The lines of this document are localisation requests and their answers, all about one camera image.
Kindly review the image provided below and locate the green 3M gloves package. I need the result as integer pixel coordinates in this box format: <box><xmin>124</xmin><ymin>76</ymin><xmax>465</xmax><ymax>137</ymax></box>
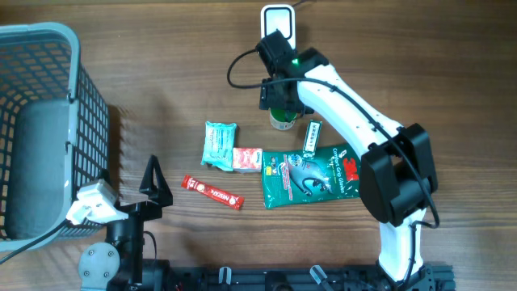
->
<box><xmin>262</xmin><ymin>144</ymin><xmax>360</xmax><ymax>209</ymax></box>

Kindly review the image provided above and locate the light green wipes packet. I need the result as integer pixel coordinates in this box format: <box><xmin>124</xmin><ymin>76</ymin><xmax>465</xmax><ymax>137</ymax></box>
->
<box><xmin>200</xmin><ymin>121</ymin><xmax>237</xmax><ymax>171</ymax></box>

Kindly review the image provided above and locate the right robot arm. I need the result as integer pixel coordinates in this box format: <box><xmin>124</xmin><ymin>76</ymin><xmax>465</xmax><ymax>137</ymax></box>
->
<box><xmin>255</xmin><ymin>32</ymin><xmax>439</xmax><ymax>289</ymax></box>

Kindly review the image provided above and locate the red white package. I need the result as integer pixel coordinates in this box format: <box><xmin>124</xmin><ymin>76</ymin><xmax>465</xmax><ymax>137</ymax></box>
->
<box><xmin>181</xmin><ymin>175</ymin><xmax>244</xmax><ymax>210</ymax></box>

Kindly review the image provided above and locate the white barcode scanner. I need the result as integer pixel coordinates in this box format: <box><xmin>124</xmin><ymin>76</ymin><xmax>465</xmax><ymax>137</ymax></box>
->
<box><xmin>260</xmin><ymin>4</ymin><xmax>296</xmax><ymax>49</ymax></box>

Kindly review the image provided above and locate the red white small box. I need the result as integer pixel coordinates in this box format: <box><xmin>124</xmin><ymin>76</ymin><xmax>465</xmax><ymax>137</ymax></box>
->
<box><xmin>232</xmin><ymin>148</ymin><xmax>263</xmax><ymax>173</ymax></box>

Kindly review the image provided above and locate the grey plastic mesh basket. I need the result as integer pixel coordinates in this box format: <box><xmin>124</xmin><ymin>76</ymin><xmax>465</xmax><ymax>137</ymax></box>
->
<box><xmin>1</xmin><ymin>23</ymin><xmax>110</xmax><ymax>252</ymax></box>

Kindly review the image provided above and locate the green white slim box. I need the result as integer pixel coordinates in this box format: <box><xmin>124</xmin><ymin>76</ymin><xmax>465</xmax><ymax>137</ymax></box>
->
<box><xmin>302</xmin><ymin>120</ymin><xmax>322</xmax><ymax>159</ymax></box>

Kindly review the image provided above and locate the black right camera cable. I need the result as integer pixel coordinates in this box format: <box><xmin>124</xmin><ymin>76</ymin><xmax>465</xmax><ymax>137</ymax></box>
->
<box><xmin>226</xmin><ymin>48</ymin><xmax>440</xmax><ymax>291</ymax></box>

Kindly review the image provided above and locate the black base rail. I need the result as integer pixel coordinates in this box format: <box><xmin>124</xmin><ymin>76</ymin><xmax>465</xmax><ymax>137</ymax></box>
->
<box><xmin>95</xmin><ymin>262</ymin><xmax>456</xmax><ymax>291</ymax></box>

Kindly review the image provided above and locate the green lid jar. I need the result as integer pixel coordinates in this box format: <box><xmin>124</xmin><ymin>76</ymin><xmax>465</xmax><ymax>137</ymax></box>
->
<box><xmin>270</xmin><ymin>109</ymin><xmax>297</xmax><ymax>131</ymax></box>

